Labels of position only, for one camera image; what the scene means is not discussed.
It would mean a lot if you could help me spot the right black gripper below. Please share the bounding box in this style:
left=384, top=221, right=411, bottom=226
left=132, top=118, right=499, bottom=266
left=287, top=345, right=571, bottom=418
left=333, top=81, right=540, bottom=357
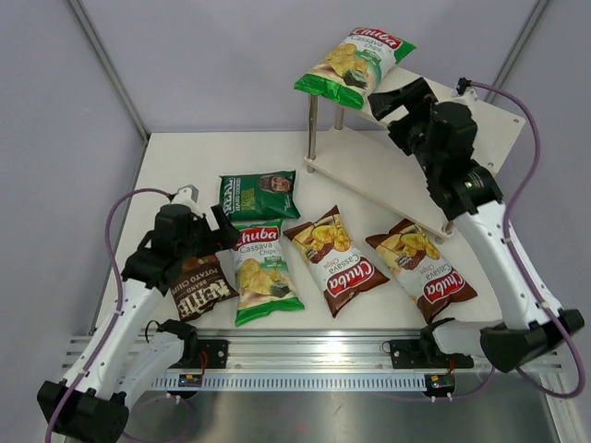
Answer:
left=369, top=78, right=442, bottom=178

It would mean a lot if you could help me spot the dark green Real chips bag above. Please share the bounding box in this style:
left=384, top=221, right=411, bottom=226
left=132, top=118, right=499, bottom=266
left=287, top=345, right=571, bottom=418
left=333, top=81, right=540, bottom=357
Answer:
left=219, top=170, right=301, bottom=222

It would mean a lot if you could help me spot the green Chuba cassava chips bag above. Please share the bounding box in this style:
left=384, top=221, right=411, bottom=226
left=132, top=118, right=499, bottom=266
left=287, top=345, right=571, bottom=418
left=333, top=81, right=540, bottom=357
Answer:
left=294, top=27, right=416, bottom=110

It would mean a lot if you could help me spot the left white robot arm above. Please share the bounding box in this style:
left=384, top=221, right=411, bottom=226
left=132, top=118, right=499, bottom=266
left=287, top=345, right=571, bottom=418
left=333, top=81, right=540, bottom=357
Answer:
left=37, top=203, right=239, bottom=442

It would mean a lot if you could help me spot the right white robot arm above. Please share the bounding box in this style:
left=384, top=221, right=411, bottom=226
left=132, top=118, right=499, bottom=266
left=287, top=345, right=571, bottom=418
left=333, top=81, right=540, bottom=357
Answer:
left=368, top=78, right=585, bottom=373

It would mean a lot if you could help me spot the white two-tier shelf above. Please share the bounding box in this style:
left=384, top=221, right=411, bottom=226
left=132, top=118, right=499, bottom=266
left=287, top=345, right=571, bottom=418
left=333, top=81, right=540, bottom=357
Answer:
left=305, top=67, right=525, bottom=238

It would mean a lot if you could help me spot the brown Chuba chips bag centre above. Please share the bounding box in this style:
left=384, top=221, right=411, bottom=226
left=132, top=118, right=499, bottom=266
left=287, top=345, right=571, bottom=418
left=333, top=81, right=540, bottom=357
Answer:
left=283, top=206, right=390, bottom=317

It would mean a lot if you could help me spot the brown chuba chips bag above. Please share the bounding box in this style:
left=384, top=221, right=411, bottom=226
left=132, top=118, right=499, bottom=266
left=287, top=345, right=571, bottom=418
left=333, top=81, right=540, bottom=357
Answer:
left=366, top=219, right=477, bottom=324
left=283, top=206, right=390, bottom=317

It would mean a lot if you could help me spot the brown Chuba chips bag right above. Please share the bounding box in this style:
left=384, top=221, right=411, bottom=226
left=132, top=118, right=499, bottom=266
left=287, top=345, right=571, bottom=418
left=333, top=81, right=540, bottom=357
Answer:
left=366, top=219, right=477, bottom=324

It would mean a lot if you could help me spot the brown Kettle sea salt bag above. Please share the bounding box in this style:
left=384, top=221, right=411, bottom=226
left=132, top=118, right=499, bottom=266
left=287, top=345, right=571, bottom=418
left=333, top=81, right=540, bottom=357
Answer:
left=170, top=255, right=238, bottom=322

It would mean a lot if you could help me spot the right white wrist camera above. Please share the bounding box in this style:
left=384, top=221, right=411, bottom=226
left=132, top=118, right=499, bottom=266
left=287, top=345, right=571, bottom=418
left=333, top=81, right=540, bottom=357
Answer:
left=455, top=78, right=479, bottom=102

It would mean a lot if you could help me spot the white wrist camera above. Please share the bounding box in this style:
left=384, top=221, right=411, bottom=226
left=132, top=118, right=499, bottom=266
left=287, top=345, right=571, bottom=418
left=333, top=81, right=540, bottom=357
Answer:
left=455, top=78, right=479, bottom=102
left=171, top=185, right=201, bottom=216

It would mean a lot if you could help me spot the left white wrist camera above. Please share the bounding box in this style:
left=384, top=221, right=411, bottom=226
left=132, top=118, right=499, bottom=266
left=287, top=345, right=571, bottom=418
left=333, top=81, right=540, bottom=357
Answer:
left=171, top=185, right=201, bottom=216

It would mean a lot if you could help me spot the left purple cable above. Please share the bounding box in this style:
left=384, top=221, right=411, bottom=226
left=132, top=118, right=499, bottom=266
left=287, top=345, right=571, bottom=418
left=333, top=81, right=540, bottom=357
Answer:
left=43, top=187, right=204, bottom=442

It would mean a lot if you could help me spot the purple cable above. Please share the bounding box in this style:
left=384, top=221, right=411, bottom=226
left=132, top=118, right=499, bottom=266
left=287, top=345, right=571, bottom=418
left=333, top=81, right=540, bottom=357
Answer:
left=43, top=187, right=204, bottom=442
left=470, top=81, right=586, bottom=402

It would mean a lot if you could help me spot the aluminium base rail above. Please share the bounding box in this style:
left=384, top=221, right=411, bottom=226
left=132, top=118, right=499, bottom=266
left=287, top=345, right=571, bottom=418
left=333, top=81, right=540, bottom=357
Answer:
left=62, top=328, right=564, bottom=370

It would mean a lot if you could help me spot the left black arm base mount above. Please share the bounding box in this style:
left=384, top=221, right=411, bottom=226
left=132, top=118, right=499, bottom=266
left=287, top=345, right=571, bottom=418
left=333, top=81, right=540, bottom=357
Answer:
left=172, top=339, right=229, bottom=369

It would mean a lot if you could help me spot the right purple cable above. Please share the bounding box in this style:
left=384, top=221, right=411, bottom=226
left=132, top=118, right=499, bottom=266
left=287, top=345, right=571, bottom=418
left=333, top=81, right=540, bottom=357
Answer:
left=470, top=81, right=586, bottom=402

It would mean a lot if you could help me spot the white slotted cable duct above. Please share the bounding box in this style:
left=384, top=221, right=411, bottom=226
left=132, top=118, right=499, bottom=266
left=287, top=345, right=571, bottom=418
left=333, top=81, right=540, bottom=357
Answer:
left=150, top=372, right=426, bottom=392

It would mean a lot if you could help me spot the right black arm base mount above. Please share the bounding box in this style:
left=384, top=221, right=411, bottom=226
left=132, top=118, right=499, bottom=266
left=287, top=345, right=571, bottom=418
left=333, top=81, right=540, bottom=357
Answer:
left=388, top=340, right=449, bottom=369

